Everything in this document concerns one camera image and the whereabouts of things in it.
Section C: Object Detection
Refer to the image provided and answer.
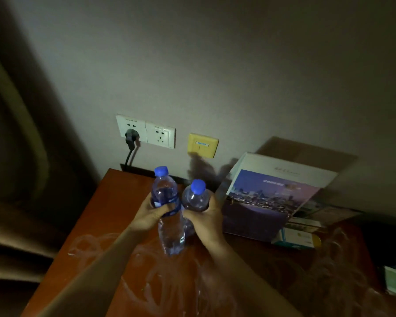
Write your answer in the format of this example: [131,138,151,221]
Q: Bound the brown curtain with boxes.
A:
[0,36,101,288]

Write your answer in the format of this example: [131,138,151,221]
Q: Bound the reddish wooden desk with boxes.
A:
[23,168,396,317]

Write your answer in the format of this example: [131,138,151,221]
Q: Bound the person's right hand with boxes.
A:
[183,191,227,251]

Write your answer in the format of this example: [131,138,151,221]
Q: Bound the person's left hand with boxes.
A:
[128,191,179,235]

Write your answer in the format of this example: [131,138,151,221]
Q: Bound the white wall outlet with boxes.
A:
[116,114,176,150]

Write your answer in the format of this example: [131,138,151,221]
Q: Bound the clear water bottle blue label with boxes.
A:
[150,166,187,256]
[181,179,211,238]

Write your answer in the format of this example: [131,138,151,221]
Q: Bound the black plug with cable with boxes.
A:
[121,129,143,172]

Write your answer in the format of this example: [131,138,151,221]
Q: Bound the person's left forearm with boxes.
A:
[40,226,153,317]

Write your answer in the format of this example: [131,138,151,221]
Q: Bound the small teal box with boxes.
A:
[272,228,322,250]

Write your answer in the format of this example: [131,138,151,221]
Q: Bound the purple desk calendar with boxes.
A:
[221,152,339,243]

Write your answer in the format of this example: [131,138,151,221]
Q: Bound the person's right forearm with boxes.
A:
[201,241,304,317]

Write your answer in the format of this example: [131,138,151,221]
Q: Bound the yellow wall sticker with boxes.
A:
[187,133,220,159]

